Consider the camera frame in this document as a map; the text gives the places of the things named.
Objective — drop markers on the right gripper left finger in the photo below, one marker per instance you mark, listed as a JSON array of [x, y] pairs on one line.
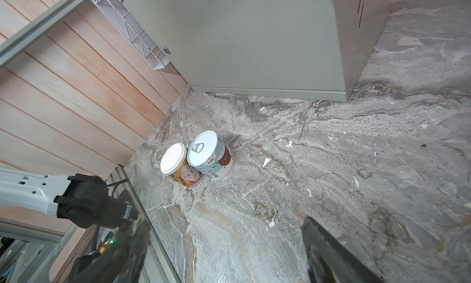
[[123, 262]]

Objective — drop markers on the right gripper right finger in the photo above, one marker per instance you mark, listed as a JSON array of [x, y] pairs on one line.
[[329, 261]]

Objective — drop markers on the amber jar white lid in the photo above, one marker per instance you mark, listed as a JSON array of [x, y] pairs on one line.
[[174, 164]]

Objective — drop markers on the blue labelled can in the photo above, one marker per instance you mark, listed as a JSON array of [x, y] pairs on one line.
[[211, 156]]

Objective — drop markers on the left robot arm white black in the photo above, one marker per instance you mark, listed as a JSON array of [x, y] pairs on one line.
[[82, 199]]

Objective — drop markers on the grey metal cabinet box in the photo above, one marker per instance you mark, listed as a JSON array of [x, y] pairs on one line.
[[307, 49]]

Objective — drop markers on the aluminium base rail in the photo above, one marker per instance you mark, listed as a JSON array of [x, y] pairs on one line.
[[149, 262]]

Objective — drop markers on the white wire mesh shelf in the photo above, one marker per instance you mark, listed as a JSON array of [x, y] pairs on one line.
[[127, 25]]

